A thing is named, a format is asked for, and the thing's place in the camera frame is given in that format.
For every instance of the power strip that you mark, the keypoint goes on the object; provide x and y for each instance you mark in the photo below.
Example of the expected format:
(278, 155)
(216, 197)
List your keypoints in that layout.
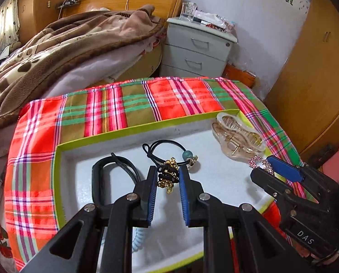
(68, 1)

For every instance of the clear drinking glass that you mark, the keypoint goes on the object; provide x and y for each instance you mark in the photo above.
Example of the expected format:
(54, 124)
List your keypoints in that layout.
(188, 11)

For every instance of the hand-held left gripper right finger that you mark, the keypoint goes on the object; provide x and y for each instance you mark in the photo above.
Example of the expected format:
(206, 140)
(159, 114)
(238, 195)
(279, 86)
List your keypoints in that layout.
(183, 196)

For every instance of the pink bag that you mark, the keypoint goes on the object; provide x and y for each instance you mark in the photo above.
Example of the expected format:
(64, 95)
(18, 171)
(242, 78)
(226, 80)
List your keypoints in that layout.
(333, 160)

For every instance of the yellow-green shallow box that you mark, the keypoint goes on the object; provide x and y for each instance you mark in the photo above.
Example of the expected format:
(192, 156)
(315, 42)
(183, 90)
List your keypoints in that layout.
(186, 136)

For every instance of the grey nightstand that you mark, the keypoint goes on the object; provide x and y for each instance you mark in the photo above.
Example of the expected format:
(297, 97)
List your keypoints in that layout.
(198, 51)

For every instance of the wooden wardrobe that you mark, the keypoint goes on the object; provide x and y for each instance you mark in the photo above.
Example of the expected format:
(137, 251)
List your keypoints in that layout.
(44, 0)
(314, 76)

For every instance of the plaid cloth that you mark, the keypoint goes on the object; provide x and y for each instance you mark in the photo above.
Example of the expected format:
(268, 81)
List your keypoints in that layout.
(101, 111)

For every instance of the clear hair claw clip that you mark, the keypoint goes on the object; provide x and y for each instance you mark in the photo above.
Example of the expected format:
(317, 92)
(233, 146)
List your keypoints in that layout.
(229, 148)

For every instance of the orange box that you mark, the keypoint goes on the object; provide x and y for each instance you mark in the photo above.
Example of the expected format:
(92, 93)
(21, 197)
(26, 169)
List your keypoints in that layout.
(239, 75)

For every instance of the pink rhinestone buckle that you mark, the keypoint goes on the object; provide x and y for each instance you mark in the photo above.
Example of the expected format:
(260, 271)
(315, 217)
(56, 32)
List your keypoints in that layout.
(256, 160)

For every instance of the dotted curtain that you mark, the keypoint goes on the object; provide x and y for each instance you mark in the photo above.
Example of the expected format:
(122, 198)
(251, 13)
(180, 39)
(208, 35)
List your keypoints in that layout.
(4, 25)

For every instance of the brown printed blanket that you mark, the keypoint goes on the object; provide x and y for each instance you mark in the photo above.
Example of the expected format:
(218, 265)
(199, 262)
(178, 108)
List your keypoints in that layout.
(58, 51)

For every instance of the person's right hand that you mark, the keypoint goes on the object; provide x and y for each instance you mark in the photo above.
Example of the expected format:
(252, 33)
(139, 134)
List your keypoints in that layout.
(329, 261)

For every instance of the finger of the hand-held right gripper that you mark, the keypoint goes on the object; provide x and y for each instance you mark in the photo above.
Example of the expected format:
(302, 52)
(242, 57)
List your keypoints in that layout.
(267, 180)
(284, 167)

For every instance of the wooden headboard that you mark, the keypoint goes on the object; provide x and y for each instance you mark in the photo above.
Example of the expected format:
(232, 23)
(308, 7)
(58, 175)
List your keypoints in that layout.
(146, 2)

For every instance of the nightstand clutter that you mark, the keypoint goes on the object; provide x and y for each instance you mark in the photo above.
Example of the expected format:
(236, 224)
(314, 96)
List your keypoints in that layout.
(215, 21)

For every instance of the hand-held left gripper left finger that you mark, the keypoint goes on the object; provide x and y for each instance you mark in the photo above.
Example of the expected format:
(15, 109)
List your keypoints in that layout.
(151, 193)

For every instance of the pale bed sheet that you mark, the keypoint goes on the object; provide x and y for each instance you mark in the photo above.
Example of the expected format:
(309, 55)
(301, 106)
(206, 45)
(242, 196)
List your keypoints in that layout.
(101, 68)

